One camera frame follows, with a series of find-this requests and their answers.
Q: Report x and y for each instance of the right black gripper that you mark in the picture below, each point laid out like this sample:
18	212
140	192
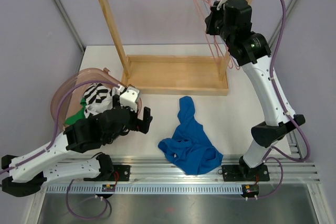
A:
214	13

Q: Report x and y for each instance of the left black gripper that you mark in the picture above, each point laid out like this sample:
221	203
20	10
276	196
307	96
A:
139	125

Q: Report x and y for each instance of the black white striped tank top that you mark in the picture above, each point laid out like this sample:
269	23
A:
97	98

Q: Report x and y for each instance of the blue tank top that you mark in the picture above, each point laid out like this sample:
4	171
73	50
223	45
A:
189	148

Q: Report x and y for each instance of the green tank top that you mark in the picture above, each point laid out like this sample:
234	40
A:
79	115

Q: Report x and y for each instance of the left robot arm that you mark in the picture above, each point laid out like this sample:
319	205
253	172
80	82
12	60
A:
29	173

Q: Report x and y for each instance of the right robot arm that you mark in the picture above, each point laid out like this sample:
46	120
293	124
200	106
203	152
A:
232	22

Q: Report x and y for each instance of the wooden clothes rack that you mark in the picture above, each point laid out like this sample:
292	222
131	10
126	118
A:
169	74

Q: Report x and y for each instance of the translucent pink plastic basin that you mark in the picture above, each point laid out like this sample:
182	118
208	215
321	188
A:
66	100

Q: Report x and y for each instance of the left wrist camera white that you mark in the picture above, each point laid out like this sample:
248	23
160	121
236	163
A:
129	97

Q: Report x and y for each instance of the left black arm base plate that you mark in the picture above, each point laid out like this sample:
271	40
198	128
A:
121	172

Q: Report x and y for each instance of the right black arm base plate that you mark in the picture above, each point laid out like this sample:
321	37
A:
233	173

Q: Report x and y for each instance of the white slotted cable duct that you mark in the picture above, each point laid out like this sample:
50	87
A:
149	189

